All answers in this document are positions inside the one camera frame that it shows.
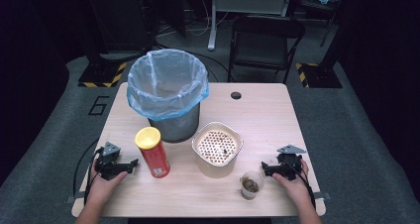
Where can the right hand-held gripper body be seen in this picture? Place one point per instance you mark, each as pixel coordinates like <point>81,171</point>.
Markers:
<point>289,166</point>

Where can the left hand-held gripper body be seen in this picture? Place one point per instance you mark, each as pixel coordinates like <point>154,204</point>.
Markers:
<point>109,166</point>

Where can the person's left hand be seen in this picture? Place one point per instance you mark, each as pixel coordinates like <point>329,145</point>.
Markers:
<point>100,189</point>

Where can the person's right hand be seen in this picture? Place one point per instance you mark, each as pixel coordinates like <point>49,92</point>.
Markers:
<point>297,191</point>

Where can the red can with yellow lid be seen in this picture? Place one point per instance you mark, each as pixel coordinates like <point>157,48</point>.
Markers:
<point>154,158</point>

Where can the small clear plastic cup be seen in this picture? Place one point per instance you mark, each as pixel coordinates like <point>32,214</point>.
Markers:
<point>251,186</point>

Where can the wet brown tea leaves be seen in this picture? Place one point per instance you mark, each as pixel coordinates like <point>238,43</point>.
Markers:
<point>250,184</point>

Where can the beige bin with perforated strainer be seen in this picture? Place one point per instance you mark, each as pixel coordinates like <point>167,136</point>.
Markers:
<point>216,151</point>

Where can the grey mesh trash can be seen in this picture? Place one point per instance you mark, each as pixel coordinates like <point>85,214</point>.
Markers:
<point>178,128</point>

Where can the blue plastic trash bag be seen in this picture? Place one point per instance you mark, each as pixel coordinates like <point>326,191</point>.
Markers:
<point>165,82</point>

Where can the black stand with striped base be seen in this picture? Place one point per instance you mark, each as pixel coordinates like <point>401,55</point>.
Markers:
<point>102,73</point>
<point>318,75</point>

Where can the black folding chair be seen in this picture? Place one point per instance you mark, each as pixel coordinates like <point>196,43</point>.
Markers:
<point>264,49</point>

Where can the grey metal table bracket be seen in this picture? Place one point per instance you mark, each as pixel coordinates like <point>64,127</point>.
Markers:
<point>323,196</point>

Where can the white metal desk frame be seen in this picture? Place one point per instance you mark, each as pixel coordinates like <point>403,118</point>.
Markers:
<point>247,5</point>

